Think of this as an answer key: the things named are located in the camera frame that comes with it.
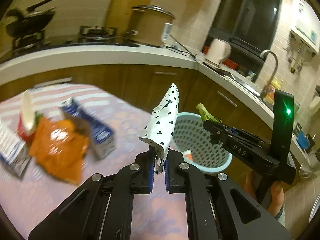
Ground red white paper cup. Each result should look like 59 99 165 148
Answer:
17 90 37 144

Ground black power cable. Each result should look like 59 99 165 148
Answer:
170 33 198 59

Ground white kitchen countertop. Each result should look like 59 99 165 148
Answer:
0 43 311 160

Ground orange snack bag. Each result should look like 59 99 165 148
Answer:
29 117 89 185

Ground blue white milk carton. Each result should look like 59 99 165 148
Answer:
0 120 30 178

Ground white water heater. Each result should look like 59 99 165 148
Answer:
291 0 319 54

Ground white heart-patterned wrapper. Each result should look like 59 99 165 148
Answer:
139 83 180 174

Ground wooden cutting board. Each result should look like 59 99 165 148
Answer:
105 0 151 36

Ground light blue plastic basket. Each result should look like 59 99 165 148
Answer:
171 112 232 174

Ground white electric kettle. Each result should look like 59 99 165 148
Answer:
205 38 231 66

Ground black wok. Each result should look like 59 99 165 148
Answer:
5 0 55 38

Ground steel stock pot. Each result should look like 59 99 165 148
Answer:
126 5 175 47

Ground steel kitchen faucet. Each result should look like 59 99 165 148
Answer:
258 49 279 100

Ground black gas stove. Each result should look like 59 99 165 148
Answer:
1 25 139 63

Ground brown wooden cabinets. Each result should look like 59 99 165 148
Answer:
1 64 272 140

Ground person's right hand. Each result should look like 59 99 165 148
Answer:
244 171 285 220

